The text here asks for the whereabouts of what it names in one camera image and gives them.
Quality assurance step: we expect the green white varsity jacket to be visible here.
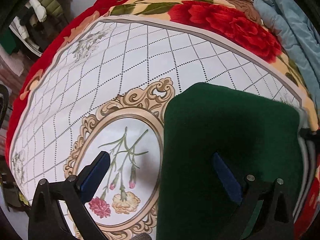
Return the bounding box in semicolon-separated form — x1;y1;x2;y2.
156;83;319;239

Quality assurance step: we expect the red floral fleece blanket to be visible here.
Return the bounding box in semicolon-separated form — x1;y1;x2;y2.
4;0;320;240

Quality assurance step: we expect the white quilted floral mat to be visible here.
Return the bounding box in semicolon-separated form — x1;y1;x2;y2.
9;15;308;239

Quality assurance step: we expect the light blue garment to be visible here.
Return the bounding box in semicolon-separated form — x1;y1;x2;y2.
253;0;319;112

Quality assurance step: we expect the clothes rack with garments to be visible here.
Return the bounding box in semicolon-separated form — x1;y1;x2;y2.
0;0;73;208

